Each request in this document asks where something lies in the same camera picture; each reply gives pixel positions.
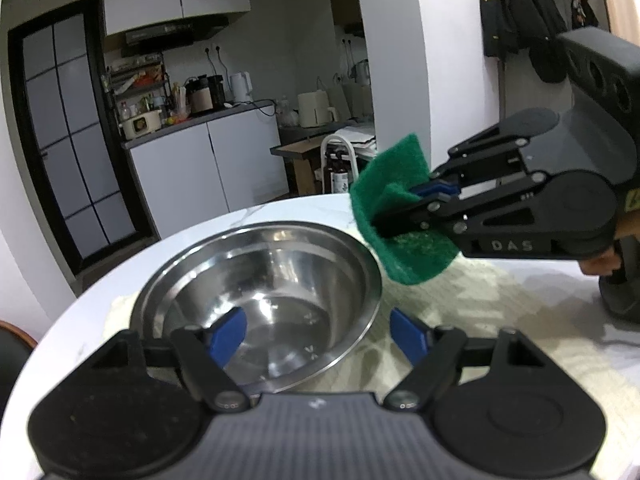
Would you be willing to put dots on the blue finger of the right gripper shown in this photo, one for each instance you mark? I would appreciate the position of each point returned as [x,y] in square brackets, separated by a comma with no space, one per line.
[494,153]
[440,210]

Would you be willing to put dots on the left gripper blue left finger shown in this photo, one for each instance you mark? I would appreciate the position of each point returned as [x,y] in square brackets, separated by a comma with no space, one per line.
[203,353]

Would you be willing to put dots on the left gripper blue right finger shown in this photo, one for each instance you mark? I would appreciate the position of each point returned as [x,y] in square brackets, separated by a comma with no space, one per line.
[433,354]

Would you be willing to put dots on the green scouring pad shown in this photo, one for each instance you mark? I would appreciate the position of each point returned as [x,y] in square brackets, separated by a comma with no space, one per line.
[385,186]

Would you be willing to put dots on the stainless steel bowl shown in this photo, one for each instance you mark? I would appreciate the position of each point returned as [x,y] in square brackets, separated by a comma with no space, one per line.
[310,293]

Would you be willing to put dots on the white lower kitchen cabinet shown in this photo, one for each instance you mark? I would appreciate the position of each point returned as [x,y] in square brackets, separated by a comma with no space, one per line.
[214,165]

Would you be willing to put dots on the person's right hand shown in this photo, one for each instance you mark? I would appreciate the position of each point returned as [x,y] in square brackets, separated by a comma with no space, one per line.
[604,265]

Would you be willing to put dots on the dark wine bottle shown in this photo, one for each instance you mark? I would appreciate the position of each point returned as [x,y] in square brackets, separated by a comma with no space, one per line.
[338,169]

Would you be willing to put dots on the white metal trolley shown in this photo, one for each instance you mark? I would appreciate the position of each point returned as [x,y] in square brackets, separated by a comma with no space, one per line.
[358,141]

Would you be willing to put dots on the cream woven table mat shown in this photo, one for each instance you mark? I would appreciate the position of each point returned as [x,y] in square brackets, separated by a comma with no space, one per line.
[554,305]

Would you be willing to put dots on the black hanging jacket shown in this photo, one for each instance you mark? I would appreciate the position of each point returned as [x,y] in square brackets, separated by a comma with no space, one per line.
[510,26]

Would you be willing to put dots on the white air fryer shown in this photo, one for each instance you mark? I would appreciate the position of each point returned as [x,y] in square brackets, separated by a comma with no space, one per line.
[314,109]

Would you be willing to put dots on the black chair with wood rim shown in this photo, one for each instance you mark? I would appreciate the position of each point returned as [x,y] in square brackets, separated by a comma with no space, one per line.
[16,346]

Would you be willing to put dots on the white electric kettle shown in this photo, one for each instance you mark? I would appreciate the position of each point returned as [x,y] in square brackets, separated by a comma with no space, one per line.
[241,87]

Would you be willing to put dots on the white rice cooker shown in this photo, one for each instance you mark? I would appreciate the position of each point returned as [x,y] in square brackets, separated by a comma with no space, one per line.
[142,124]

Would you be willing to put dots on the black coffee maker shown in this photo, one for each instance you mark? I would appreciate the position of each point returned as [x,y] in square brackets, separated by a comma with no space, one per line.
[205,94]

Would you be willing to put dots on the black metal spice rack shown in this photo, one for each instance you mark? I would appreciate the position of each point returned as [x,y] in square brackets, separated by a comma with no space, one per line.
[137,85]

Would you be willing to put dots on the black range hood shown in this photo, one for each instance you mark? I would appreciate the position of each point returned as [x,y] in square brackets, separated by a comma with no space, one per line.
[172,35]

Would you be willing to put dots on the black framed glass door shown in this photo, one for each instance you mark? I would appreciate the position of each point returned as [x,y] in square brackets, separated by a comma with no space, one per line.
[67,127]

